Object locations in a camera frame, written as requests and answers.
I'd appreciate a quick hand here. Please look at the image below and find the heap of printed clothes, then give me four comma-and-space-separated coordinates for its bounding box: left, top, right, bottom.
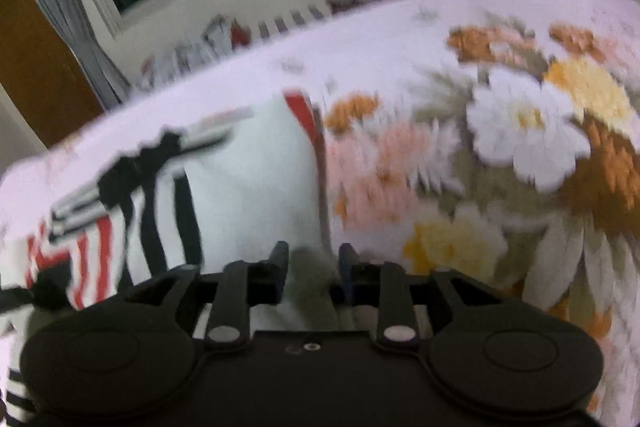
140, 4, 332, 78

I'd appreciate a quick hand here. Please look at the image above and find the red black white striped garment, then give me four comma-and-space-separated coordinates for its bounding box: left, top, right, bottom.
0, 89, 351, 427

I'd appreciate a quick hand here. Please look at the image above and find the floral pink blanket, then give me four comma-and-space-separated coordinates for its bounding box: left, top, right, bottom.
0, 0, 640, 427

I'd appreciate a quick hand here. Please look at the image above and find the brown wooden door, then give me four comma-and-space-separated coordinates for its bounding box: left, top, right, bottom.
0, 0, 106, 148

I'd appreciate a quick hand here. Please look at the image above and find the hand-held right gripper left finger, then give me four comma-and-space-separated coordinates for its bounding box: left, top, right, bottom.
125, 241, 291, 352

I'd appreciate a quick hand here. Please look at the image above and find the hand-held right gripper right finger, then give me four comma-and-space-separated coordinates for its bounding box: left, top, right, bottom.
338, 242, 502, 352

